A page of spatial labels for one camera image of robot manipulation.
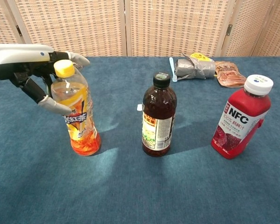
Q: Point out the blue felt table cover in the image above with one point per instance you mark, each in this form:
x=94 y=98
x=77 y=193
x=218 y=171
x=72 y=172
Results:
x=60 y=186

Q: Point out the woven folding screen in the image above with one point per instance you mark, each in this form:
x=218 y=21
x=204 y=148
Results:
x=84 y=23

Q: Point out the orange iced tea bottle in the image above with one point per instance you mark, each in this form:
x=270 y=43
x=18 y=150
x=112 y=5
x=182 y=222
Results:
x=80 y=130

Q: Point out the small white paper tag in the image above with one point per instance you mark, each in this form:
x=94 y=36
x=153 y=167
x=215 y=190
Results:
x=140 y=107

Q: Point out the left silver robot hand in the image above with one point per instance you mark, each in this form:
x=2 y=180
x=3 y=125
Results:
x=18 y=56

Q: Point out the light blue toothbrush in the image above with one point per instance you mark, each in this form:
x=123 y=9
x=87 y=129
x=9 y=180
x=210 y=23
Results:
x=173 y=68

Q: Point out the dark brown tea bottle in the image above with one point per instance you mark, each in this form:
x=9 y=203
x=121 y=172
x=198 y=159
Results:
x=159 y=105

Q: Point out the red NFC juice bottle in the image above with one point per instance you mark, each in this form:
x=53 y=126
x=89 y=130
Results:
x=240 y=121

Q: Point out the grey foil pouch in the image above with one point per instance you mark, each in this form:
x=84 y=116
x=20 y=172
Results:
x=191 y=68

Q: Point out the yellow snack package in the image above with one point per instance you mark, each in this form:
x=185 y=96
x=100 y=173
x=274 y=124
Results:
x=199 y=56

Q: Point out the brown sauce pouch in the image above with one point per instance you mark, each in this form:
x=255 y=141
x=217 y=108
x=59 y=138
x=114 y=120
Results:
x=228 y=74

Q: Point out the black screen hinge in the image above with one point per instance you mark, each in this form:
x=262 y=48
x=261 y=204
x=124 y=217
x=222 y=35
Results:
x=18 y=30
x=229 y=30

